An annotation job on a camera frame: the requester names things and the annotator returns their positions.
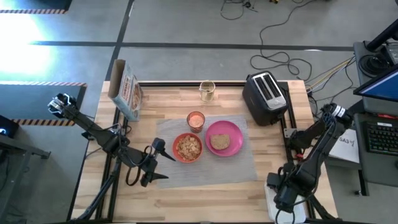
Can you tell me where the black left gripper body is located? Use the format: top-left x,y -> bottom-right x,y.
122,146 -> 158,175

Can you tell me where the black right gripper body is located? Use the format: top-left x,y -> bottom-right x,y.
274,183 -> 302,214

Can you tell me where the orange bowl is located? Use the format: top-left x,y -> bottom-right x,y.
172,132 -> 205,164

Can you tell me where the light blue cereal box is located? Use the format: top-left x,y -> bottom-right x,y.
107,58 -> 145,123

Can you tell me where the grey woven placemat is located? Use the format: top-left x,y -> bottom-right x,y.
155,114 -> 259,190

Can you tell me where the brown bread slice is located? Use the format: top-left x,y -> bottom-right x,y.
210,133 -> 231,151

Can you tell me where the pink plate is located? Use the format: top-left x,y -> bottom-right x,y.
205,120 -> 244,157

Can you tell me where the clear glass cup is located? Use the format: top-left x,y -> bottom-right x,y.
199,80 -> 216,103

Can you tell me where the white plastic container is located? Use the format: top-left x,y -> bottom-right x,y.
264,182 -> 307,224

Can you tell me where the brown cereal squares heap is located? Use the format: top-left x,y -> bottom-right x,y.
176,135 -> 202,161

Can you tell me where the black two-slot toaster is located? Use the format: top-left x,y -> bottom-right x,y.
242,71 -> 289,127

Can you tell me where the white printed booklet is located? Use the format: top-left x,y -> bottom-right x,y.
328,128 -> 360,164

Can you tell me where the grey computer desk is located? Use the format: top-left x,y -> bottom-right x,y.
323,40 -> 398,197

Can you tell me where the black keyboard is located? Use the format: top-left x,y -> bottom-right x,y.
366,122 -> 398,156

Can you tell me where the grey side desk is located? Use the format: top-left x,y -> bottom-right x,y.
0,133 -> 52,224

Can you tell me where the blue hazard-striped floor mat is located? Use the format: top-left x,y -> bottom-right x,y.
0,81 -> 88,127

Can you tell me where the black box with blue light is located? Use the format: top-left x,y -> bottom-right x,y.
0,114 -> 20,139

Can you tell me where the computer monitor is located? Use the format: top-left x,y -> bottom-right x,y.
353,69 -> 398,103

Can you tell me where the dark hazard-striped floor mat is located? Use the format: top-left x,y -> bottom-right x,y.
0,0 -> 73,15

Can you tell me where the black looped floor cable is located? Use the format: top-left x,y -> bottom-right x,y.
249,0 -> 318,82

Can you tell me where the yellow cable bundle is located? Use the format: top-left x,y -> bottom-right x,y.
305,57 -> 356,93

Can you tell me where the black coiled cable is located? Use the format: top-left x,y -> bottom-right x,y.
358,54 -> 388,79

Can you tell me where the thin black floor cable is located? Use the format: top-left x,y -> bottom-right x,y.
220,0 -> 259,21

